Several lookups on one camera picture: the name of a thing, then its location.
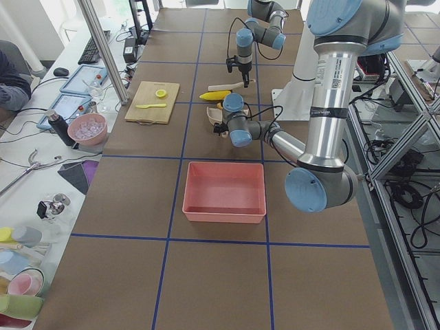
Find black computer mouse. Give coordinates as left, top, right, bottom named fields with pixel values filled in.
left=53, top=67, right=69, bottom=77

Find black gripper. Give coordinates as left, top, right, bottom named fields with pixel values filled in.
left=213, top=123, right=228, bottom=135
left=225, top=55, right=252, bottom=88

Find yellow plastic toy knife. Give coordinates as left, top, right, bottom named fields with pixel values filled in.
left=135, top=103, right=167, bottom=109

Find black power adapter box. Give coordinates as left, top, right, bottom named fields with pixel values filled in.
left=123, top=37, right=138, bottom=63

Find bamboo cutting board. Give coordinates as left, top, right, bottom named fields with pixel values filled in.
left=124, top=81, right=180, bottom=124

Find yellow toy lemon slice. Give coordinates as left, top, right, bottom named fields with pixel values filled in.
left=155, top=89, right=168, bottom=98

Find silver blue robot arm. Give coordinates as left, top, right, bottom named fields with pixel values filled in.
left=214, top=1, right=406, bottom=212
left=226, top=1, right=288, bottom=88

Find pink bowl with wrappers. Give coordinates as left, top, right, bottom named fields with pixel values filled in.
left=67, top=113, right=107, bottom=146

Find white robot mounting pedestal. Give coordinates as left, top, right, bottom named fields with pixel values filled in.
left=272, top=23, right=318, bottom=121

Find seated person dark sleeve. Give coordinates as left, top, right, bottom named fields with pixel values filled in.
left=1, top=40, right=32, bottom=116

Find black water bottle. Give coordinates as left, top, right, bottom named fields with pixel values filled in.
left=45, top=109, right=75, bottom=146

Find stack of pastel cups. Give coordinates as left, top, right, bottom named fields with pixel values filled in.
left=1, top=227, right=45, bottom=329

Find blue teach pendant near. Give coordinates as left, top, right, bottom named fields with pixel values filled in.
left=49, top=93, right=92, bottom=124

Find blue teach pendant far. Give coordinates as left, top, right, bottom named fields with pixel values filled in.
left=59, top=64, right=107, bottom=95

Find beige hand brush black bristles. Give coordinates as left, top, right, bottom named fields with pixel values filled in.
left=208, top=81, right=245, bottom=92

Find aluminium frame post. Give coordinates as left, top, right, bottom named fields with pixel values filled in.
left=78, top=0, right=129, bottom=105

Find yellow toy corn cob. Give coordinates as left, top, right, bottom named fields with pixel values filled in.
left=199, top=90, right=232, bottom=101

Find black computer keyboard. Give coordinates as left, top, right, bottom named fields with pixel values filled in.
left=78, top=37, right=101, bottom=65

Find pink plastic bin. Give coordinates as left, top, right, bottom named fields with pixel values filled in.
left=182, top=162, right=266, bottom=224

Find blue teach pendant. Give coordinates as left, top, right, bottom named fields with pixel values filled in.
left=59, top=64, right=107, bottom=95
left=49, top=93, right=92, bottom=124

